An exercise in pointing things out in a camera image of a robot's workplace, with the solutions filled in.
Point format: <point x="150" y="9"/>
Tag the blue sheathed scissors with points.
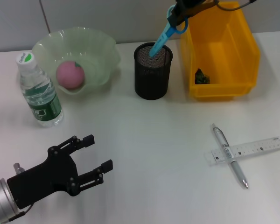
<point x="162" y="38"/>

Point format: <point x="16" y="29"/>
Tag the yellow plastic bin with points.
<point x="224" y="46"/>

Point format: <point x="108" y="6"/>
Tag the clear plastic ruler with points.
<point x="259" y="149"/>

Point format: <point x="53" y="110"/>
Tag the black mesh pen holder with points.
<point x="151" y="81"/>

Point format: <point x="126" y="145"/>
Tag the green plastic wrapper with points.
<point x="201" y="78"/>

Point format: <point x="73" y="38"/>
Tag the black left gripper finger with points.
<point x="88" y="139"/>
<point x="107" y="165"/>

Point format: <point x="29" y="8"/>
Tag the pink peach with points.
<point x="68" y="75"/>

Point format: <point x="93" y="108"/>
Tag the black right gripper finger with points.
<point x="179" y="12"/>
<point x="176" y="21"/>

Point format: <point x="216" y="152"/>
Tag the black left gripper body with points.
<point x="44" y="179"/>

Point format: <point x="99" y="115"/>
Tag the translucent green fruit bowl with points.
<point x="93" y="58"/>

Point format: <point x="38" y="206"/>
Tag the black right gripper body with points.
<point x="193" y="4"/>

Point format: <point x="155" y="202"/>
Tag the clear green-label water bottle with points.
<point x="42" y="102"/>

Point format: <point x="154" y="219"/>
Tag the silver ballpoint pen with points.
<point x="238" y="170"/>

